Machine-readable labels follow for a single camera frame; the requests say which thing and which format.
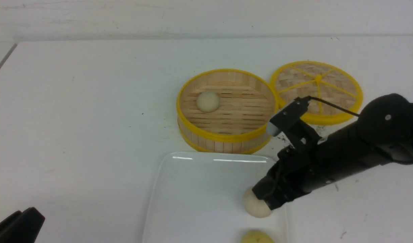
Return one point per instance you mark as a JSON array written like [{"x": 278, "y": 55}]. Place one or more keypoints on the bamboo steamer basket yellow rim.
[{"x": 238, "y": 126}]

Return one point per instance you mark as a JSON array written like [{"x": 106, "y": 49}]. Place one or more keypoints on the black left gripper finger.
[{"x": 21, "y": 226}]

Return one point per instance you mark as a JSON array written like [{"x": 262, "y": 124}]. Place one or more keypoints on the white steamed bun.
[
  {"x": 254, "y": 206},
  {"x": 208, "y": 102}
]

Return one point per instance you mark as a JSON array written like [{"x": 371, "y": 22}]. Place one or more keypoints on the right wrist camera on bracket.
[{"x": 289, "y": 122}]

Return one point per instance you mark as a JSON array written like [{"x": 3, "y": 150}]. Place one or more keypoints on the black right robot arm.
[{"x": 382, "y": 134}]

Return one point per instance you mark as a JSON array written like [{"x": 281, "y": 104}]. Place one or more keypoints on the yellow steamed bun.
[{"x": 256, "y": 236}]

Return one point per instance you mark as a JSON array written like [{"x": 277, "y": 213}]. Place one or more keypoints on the woven bamboo steamer lid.
[{"x": 322, "y": 81}]

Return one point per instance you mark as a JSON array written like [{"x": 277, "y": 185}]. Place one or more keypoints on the white steamed bun front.
[{"x": 254, "y": 206}]

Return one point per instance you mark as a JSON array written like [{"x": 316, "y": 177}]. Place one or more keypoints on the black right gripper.
[{"x": 295, "y": 174}]

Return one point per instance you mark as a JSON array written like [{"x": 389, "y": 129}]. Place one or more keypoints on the white rectangular plate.
[{"x": 198, "y": 198}]

